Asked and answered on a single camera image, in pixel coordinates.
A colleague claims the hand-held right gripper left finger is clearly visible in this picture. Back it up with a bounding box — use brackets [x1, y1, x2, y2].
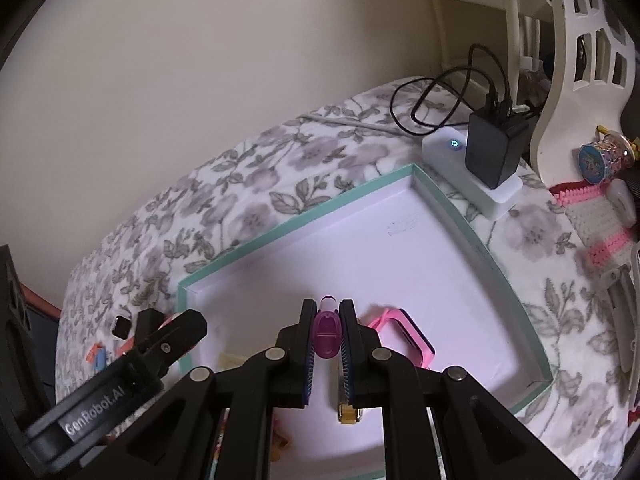
[107, 299, 318, 480]

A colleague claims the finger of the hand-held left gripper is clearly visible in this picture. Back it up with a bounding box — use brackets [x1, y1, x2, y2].
[131, 308, 167, 356]
[120, 308, 208, 401]

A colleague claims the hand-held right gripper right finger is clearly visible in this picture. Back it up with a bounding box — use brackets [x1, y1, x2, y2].
[338, 299, 578, 480]

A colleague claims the purple stick packet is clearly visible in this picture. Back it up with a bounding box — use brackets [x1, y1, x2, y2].
[312, 296, 343, 361]

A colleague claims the brown gold comb bar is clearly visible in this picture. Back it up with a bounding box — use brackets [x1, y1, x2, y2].
[335, 360, 362, 425]

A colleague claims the pink plastic frame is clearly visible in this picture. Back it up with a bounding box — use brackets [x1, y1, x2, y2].
[362, 308, 435, 371]

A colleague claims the teal shallow cardboard box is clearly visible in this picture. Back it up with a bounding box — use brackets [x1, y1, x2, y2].
[177, 162, 553, 480]

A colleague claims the dark cabinet with orange edge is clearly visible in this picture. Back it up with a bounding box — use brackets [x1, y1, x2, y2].
[17, 285, 63, 406]

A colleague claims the white power hub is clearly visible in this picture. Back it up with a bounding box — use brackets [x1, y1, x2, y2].
[422, 127, 522, 220]

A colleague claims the black charger block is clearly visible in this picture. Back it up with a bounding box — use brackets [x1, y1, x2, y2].
[465, 110, 532, 191]

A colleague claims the clear plastic packet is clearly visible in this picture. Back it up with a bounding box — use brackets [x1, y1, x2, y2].
[597, 242, 640, 376]

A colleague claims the pink and white knit cloth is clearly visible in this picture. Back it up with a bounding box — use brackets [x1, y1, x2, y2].
[550, 182, 638, 271]

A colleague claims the colourful round tin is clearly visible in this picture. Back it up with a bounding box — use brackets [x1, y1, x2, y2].
[580, 127, 638, 186]

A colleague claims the cream wooden shelf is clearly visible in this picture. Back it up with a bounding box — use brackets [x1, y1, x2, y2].
[425, 0, 551, 111]

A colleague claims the white cable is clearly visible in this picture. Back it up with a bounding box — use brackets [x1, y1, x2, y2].
[300, 114, 421, 136]

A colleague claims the black charging cable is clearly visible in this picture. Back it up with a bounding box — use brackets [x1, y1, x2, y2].
[412, 44, 513, 126]
[390, 76, 481, 137]

